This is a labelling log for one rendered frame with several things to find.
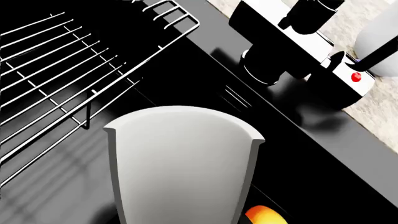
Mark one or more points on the white soap dispenser, black pump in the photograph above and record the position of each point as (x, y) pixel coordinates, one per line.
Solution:
(379, 25)

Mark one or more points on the orange and yellow fruit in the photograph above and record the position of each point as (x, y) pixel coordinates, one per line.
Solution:
(264, 215)

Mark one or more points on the black sink basin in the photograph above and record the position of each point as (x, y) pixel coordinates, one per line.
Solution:
(192, 77)

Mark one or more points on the chrome faucet with black spout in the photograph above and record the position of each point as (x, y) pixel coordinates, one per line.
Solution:
(345, 79)

